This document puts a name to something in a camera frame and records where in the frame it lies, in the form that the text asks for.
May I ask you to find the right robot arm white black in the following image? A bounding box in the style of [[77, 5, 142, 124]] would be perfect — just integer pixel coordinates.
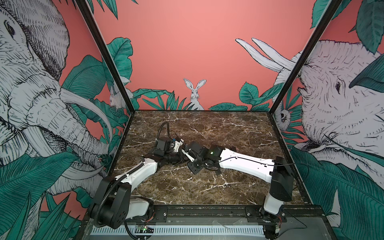
[[182, 142, 294, 223]]

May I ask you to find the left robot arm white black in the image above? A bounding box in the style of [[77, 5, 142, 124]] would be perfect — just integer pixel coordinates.
[[89, 137, 186, 229]]

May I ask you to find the small green circuit board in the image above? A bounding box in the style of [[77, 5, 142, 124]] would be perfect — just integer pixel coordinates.
[[135, 225, 155, 235]]

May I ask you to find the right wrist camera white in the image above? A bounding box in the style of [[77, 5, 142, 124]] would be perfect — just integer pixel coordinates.
[[181, 150, 195, 162]]

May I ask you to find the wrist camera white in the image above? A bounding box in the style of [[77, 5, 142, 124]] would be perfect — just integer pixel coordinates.
[[173, 137, 184, 153], [181, 150, 195, 162]]

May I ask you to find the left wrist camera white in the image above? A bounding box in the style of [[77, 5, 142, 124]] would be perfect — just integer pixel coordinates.
[[173, 137, 184, 153]]

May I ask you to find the left camera black cable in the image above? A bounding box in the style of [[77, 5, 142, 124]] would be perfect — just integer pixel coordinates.
[[156, 121, 172, 142]]

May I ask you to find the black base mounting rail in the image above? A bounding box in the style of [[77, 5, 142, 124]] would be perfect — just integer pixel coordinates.
[[83, 204, 319, 224]]

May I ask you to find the white slotted cable duct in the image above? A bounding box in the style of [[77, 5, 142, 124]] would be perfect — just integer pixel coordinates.
[[89, 224, 265, 237]]

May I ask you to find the left black corner post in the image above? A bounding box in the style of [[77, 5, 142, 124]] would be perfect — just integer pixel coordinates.
[[74, 0, 136, 115]]

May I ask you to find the black corner post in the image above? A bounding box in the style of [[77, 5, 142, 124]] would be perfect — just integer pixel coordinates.
[[74, 0, 136, 115], [268, 0, 343, 115]]

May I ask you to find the right black corner post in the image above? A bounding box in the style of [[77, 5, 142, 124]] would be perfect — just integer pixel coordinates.
[[268, 0, 343, 115]]

